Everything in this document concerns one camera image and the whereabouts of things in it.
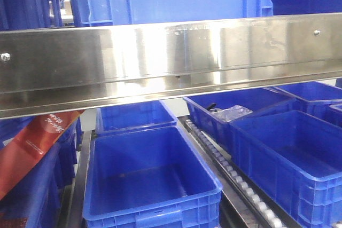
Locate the blue lower centre front bin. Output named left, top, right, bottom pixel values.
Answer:
left=83, top=127, right=222, bottom=227

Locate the roller track with white wheels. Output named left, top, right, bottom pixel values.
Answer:
left=182, top=116, right=286, bottom=227

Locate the blue lower centre rear bin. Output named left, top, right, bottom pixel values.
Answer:
left=95, top=100, right=177, bottom=137

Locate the steel rail screw right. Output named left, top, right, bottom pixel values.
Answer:
left=314, top=30, right=321, bottom=36

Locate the stainless steel shelf rail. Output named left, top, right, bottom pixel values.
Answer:
left=1, top=13, right=341, bottom=119

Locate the clear plastic bag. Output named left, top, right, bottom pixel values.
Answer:
left=210, top=105, right=253, bottom=122

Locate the steel rail screw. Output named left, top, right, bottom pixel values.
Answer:
left=1, top=52, right=11, bottom=62
left=314, top=30, right=321, bottom=36

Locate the steel rail screw left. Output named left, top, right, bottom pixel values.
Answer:
left=1, top=52, right=11, bottom=62

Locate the blue far right bin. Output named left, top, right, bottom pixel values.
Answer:
left=273, top=82, right=341, bottom=127

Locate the blue lower right front bin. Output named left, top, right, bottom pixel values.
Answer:
left=231, top=111, right=341, bottom=227

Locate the metal divider rail left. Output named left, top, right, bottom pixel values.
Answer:
left=66, top=131, right=92, bottom=227

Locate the dark blue upper left bin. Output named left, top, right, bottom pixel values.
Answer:
left=1, top=0, right=63, bottom=31

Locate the blue lower right rear bin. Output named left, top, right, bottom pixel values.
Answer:
left=183, top=88, right=296, bottom=153

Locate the red cardboard box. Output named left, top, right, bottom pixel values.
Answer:
left=1, top=110, right=84, bottom=198

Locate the blue lower left front bin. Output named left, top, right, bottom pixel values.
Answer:
left=1, top=120, right=82, bottom=227

